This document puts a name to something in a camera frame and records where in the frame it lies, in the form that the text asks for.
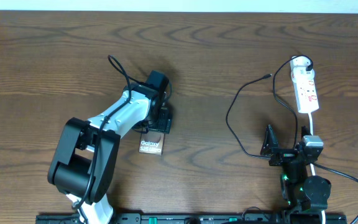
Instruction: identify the black right camera cable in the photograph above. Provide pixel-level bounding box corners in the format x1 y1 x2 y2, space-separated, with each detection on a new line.
310 161 358 224

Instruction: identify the black USB charger cable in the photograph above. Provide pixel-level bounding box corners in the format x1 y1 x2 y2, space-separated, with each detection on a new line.
225 54 314 160

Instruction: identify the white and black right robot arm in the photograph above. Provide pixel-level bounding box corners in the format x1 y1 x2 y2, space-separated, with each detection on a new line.
260 125 331 223

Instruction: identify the bronze Galaxy smartphone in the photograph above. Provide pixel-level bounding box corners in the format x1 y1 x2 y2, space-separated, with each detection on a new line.
139 131 165 156

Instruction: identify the black left camera cable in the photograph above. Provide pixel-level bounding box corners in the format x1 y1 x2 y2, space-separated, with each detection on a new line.
71 54 173 224

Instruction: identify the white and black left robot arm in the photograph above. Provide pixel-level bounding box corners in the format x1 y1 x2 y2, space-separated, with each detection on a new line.
47 70 172 223

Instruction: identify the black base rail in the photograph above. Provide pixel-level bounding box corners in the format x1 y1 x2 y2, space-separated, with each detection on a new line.
35 212 347 224

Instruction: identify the white power strip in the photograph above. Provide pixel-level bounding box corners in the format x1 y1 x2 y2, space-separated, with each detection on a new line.
290 55 319 114

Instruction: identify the black camera cable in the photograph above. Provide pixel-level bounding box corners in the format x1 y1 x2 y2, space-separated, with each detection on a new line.
310 161 358 224
71 54 173 224

